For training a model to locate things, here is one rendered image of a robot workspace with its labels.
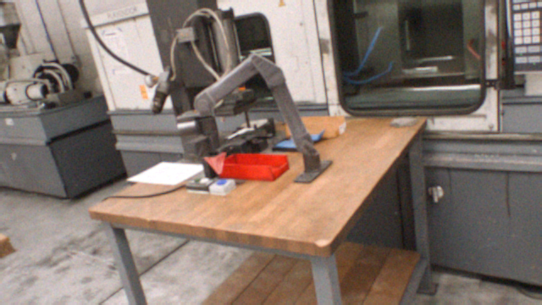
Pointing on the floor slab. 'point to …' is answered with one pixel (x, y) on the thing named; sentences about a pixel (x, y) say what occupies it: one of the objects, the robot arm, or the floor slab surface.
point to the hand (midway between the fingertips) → (218, 171)
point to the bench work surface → (292, 226)
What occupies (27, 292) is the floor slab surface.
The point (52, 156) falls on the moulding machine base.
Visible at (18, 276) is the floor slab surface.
